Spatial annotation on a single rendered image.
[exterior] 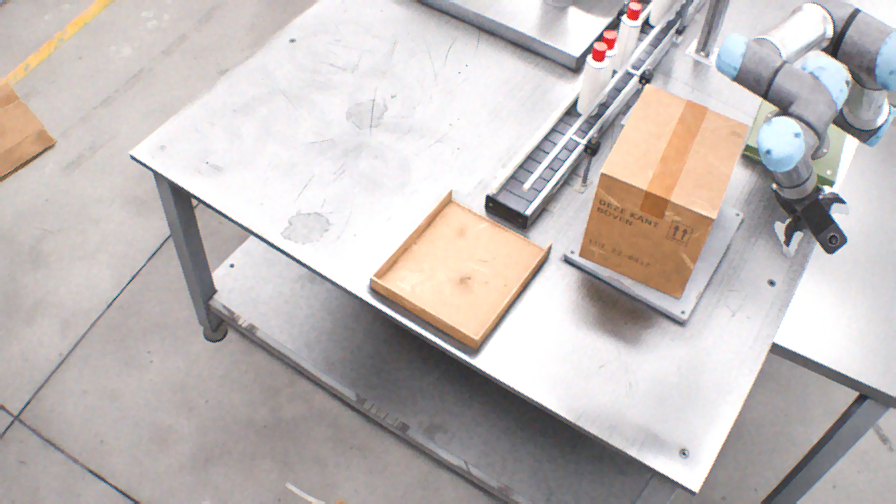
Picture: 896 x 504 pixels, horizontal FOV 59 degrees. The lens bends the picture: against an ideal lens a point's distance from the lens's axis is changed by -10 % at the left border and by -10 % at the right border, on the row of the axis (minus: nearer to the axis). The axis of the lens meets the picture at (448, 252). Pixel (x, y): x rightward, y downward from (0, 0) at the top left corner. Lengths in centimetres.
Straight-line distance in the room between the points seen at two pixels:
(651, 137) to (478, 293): 48
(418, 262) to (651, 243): 49
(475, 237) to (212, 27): 223
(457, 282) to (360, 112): 56
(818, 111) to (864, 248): 84
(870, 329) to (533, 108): 98
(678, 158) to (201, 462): 159
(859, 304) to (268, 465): 165
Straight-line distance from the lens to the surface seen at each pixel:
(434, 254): 187
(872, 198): 233
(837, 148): 234
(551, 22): 241
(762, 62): 144
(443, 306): 179
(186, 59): 373
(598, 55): 202
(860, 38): 176
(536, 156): 202
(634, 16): 218
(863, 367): 198
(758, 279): 200
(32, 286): 310
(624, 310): 185
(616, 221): 176
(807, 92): 142
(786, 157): 136
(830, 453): 225
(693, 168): 175
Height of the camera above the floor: 232
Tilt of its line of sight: 52 degrees down
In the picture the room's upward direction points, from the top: 5 degrees clockwise
